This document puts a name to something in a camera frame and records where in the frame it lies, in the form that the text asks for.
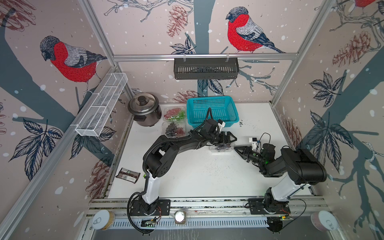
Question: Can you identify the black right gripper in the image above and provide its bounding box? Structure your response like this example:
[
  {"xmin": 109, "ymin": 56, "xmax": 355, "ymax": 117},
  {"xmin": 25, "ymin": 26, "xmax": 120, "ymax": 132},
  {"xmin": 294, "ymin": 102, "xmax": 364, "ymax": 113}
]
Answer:
[{"xmin": 235, "ymin": 146, "xmax": 266, "ymax": 166}]

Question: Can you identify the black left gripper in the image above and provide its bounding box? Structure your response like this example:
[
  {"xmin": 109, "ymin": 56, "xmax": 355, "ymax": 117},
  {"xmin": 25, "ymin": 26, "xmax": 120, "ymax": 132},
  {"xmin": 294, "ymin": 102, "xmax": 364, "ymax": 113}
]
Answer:
[{"xmin": 206, "ymin": 131, "xmax": 238, "ymax": 147}]

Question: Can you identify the red grape bunch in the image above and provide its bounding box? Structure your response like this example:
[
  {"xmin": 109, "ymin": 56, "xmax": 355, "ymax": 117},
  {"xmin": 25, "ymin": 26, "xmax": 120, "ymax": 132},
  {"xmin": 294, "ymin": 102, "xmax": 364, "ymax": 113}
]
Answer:
[
  {"xmin": 175, "ymin": 128, "xmax": 185, "ymax": 137},
  {"xmin": 164, "ymin": 108, "xmax": 181, "ymax": 119}
]

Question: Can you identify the green grape bunch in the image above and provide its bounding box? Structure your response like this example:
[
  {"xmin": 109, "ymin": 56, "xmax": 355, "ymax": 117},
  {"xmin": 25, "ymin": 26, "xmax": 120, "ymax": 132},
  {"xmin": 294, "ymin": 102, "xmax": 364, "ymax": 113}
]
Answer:
[{"xmin": 174, "ymin": 110, "xmax": 187, "ymax": 121}]

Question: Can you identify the clear plastic clamshell container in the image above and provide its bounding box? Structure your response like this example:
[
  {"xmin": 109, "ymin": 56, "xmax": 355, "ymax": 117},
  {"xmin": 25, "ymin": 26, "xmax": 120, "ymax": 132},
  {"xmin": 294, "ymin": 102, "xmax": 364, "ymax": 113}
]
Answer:
[{"xmin": 163, "ymin": 106, "xmax": 187, "ymax": 121}]

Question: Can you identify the dark purple grape bunch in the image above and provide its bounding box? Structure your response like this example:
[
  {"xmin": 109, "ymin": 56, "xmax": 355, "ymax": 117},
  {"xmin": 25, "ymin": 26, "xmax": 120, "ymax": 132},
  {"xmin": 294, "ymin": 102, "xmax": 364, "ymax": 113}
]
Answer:
[{"xmin": 212, "ymin": 145, "xmax": 233, "ymax": 152}]

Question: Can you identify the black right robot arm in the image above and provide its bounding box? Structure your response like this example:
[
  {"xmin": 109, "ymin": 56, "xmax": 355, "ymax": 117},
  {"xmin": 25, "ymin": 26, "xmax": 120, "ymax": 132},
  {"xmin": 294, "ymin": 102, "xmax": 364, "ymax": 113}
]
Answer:
[{"xmin": 234, "ymin": 143, "xmax": 327, "ymax": 214}]

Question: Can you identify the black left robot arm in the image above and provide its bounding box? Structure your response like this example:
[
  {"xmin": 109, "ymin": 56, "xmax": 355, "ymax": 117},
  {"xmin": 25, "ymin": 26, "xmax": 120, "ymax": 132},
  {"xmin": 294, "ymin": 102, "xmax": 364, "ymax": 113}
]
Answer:
[{"xmin": 139, "ymin": 119, "xmax": 237, "ymax": 214}]

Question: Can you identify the teal plastic basket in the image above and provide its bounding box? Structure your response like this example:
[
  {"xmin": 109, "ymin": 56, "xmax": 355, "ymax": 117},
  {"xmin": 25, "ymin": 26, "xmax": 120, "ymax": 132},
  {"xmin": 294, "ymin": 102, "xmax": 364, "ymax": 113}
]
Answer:
[{"xmin": 187, "ymin": 96, "xmax": 239, "ymax": 129}]

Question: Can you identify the stainless steel rice cooker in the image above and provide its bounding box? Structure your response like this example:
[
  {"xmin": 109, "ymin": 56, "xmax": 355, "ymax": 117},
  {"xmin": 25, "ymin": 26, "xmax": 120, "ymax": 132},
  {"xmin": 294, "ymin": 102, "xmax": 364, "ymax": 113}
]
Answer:
[{"xmin": 128, "ymin": 93, "xmax": 162, "ymax": 127}]

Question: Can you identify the brown snack bar wrapper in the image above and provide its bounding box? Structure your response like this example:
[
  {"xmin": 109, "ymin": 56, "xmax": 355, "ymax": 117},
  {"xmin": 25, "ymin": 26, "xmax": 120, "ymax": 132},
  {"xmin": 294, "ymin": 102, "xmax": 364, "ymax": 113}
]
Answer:
[{"xmin": 116, "ymin": 168, "xmax": 141, "ymax": 184}]

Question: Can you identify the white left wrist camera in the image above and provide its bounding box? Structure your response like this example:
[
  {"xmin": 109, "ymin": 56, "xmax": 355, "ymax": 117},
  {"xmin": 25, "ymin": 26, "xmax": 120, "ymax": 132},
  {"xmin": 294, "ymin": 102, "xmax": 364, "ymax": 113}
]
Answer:
[{"xmin": 218, "ymin": 120, "xmax": 226, "ymax": 132}]

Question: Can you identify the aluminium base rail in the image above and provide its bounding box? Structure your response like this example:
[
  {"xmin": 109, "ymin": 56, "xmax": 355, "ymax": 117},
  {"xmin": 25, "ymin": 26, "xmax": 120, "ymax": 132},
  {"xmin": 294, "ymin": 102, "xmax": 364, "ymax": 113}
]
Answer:
[{"xmin": 83, "ymin": 196, "xmax": 329, "ymax": 231}]

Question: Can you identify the black hanging wire basket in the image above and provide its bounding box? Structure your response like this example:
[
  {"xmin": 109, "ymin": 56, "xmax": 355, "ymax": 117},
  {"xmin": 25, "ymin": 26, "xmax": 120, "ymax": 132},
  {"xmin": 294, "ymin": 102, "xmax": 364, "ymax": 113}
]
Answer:
[{"xmin": 174, "ymin": 58, "xmax": 240, "ymax": 80}]

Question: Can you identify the white wire shelf basket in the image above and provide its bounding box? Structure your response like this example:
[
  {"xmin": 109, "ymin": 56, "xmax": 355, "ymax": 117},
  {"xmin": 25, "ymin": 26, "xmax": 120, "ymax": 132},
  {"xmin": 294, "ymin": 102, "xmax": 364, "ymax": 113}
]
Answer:
[{"xmin": 75, "ymin": 73, "xmax": 128, "ymax": 137}]

